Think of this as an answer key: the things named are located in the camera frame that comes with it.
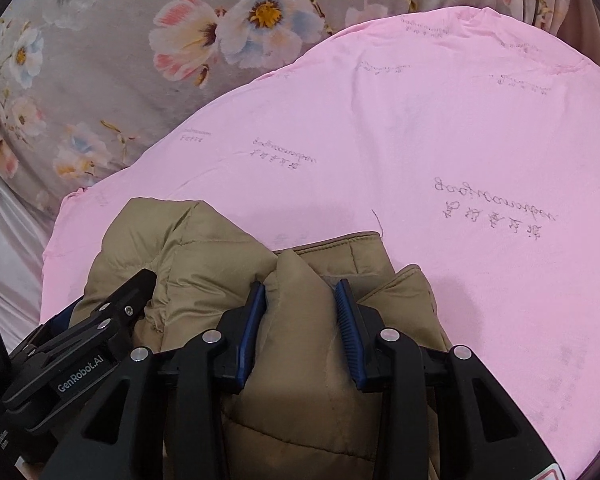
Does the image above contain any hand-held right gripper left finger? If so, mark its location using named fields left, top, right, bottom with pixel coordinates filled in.
left=37, top=281, right=268, bottom=480

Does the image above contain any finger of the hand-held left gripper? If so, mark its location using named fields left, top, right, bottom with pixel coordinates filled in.
left=94, top=304, right=147, bottom=348
left=77, top=268, right=159, bottom=322

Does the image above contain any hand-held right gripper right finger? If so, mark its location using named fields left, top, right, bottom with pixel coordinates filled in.
left=334, top=278, right=563, bottom=480

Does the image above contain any khaki padded jacket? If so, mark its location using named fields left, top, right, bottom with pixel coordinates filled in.
left=82, top=197, right=453, bottom=480

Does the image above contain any white satin quilt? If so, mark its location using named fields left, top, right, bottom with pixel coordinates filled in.
left=0, top=150, right=66, bottom=343

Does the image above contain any grey floral bed sheet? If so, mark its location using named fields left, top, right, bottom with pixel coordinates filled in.
left=0, top=0, right=431, bottom=221

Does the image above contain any pink printed bed sheet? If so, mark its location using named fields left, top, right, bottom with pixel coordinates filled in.
left=40, top=6, right=600, bottom=480

